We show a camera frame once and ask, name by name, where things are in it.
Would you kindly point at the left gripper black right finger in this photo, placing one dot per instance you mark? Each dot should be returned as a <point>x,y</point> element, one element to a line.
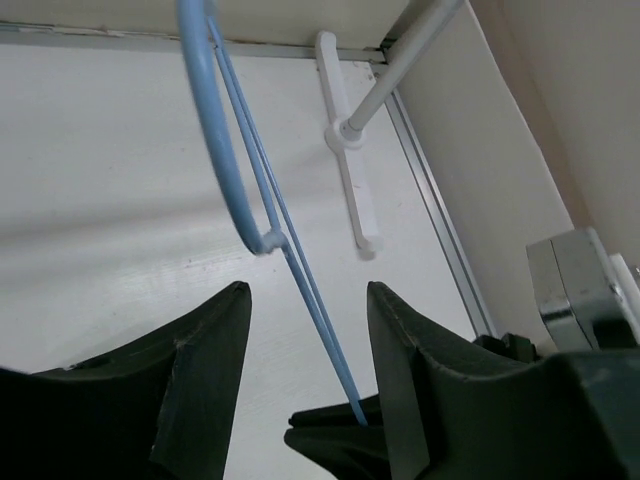
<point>454,410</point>

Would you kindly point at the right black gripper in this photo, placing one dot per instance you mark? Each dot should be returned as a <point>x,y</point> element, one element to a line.
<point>510,346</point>

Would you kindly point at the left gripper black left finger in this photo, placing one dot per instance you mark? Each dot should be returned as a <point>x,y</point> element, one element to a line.
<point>159,407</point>

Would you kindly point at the aluminium rail right side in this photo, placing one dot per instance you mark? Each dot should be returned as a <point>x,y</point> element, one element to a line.
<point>450,244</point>

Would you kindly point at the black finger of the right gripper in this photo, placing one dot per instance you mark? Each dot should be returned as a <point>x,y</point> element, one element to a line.
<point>332,438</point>

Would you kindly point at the white metal clothes rack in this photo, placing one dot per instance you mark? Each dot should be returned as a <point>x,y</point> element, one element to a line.
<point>345,134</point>

